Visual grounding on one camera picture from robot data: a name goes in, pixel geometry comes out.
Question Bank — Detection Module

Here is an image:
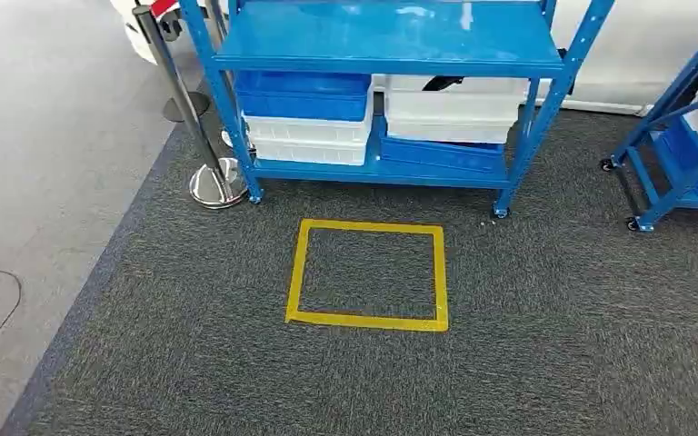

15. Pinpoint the yellow floor tape square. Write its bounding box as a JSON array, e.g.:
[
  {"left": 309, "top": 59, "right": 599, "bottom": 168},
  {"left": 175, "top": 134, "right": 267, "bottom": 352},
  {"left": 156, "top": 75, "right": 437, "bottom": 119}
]
[{"left": 284, "top": 218, "right": 450, "bottom": 333}]

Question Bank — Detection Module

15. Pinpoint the blue plastic crate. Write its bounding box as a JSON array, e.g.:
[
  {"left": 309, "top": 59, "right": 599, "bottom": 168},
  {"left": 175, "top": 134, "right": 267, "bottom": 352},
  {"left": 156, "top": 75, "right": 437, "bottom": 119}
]
[
  {"left": 655, "top": 120, "right": 698, "bottom": 200},
  {"left": 234, "top": 71, "right": 373, "bottom": 123},
  {"left": 379, "top": 117, "right": 507, "bottom": 174}
]

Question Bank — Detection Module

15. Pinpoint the chrome barrier stanchion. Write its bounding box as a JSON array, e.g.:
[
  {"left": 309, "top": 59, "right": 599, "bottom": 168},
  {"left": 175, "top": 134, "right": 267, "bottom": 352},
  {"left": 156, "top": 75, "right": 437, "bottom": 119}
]
[{"left": 132, "top": 5, "right": 249, "bottom": 211}]

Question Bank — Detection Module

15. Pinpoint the small black part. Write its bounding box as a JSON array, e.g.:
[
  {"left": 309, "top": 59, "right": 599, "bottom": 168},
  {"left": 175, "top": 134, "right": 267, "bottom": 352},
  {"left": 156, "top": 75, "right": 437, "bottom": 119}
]
[{"left": 421, "top": 74, "right": 465, "bottom": 93}]

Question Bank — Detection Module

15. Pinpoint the blue metal shelf rack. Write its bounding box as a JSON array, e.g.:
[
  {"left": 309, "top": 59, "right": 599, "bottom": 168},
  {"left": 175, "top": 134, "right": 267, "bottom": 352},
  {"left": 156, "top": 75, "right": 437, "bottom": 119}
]
[
  {"left": 179, "top": 0, "right": 617, "bottom": 219},
  {"left": 600, "top": 5, "right": 698, "bottom": 233}
]

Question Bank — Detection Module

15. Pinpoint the black-topped barrier stanchion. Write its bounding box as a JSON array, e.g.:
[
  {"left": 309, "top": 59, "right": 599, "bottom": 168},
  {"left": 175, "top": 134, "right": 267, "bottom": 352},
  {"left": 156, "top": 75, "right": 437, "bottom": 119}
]
[{"left": 204, "top": 0, "right": 257, "bottom": 152}]

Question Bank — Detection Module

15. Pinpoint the white car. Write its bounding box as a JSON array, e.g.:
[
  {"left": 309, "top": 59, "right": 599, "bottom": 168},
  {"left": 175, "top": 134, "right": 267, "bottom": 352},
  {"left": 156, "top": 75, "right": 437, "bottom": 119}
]
[{"left": 109, "top": 0, "right": 698, "bottom": 116}]

